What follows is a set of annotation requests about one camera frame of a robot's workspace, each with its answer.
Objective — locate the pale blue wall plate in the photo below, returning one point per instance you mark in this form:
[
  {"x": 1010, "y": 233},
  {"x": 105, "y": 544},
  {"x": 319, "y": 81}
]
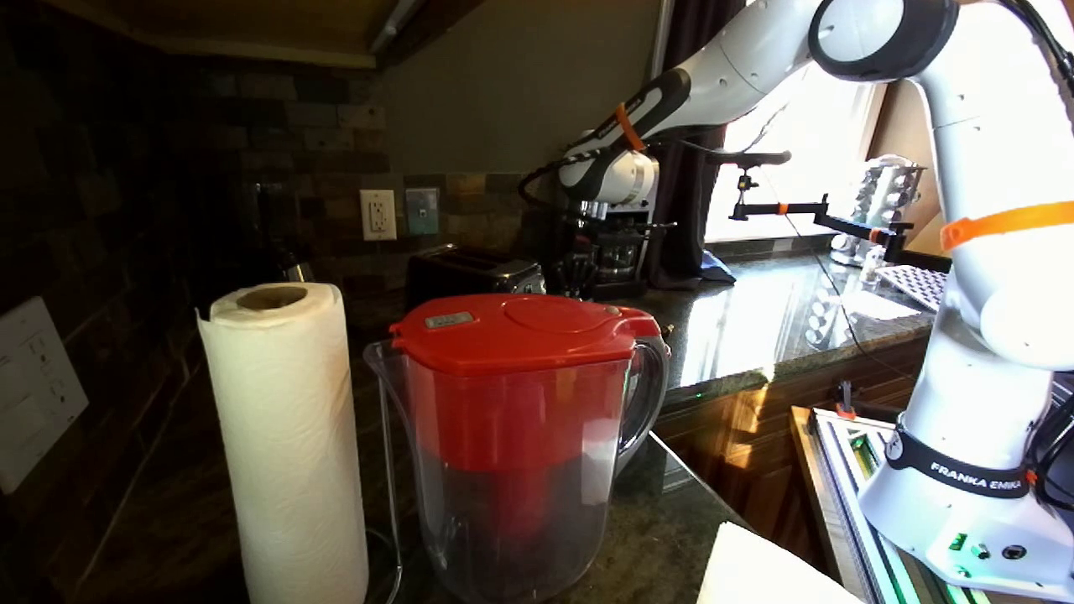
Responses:
[{"x": 426, "y": 209}]

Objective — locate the clear water pitcher red lid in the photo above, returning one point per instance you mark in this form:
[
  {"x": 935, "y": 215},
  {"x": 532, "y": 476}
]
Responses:
[{"x": 516, "y": 446}]

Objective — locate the black toaster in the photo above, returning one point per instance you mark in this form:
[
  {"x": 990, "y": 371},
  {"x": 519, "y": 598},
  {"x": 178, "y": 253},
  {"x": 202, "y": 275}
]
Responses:
[{"x": 472, "y": 273}]

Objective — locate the wooden upper cabinet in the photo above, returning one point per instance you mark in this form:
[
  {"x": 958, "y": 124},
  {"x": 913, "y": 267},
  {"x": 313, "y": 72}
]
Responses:
[{"x": 224, "y": 20}]

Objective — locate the white paper sheet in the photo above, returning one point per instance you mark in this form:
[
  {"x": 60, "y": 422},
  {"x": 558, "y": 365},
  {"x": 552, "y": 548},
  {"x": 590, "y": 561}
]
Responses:
[{"x": 772, "y": 573}]

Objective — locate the wooden lower cabinet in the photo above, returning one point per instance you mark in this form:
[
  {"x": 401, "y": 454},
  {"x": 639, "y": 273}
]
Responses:
[{"x": 760, "y": 446}]

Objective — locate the checkered dish mat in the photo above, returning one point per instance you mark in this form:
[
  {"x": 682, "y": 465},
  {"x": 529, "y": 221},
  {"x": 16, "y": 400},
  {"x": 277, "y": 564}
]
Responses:
[{"x": 911, "y": 286}]

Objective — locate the wooden cabinet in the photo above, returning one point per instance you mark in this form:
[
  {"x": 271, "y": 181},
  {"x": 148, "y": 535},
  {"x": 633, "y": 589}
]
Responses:
[
  {"x": 760, "y": 446},
  {"x": 224, "y": 20}
]

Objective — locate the wooden knife block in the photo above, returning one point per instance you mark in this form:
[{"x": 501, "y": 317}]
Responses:
[{"x": 925, "y": 240}]

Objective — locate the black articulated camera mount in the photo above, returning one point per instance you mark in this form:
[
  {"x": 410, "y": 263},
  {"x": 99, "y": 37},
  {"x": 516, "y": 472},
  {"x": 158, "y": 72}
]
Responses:
[{"x": 784, "y": 209}]

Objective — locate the white paper towel roll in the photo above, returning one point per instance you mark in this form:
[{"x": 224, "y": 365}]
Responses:
[{"x": 288, "y": 446}]

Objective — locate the white wall outlet plate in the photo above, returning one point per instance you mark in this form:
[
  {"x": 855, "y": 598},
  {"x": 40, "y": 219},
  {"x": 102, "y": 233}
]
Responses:
[{"x": 35, "y": 389}]

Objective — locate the white wall switch plate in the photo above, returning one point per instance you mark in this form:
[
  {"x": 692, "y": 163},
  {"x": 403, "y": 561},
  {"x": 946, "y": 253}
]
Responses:
[{"x": 376, "y": 214}]

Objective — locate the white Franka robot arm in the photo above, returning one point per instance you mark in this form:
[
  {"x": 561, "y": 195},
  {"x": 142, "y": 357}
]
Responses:
[{"x": 986, "y": 338}]

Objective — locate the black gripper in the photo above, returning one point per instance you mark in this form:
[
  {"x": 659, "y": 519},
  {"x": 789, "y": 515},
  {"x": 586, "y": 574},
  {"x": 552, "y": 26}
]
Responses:
[{"x": 614, "y": 237}]

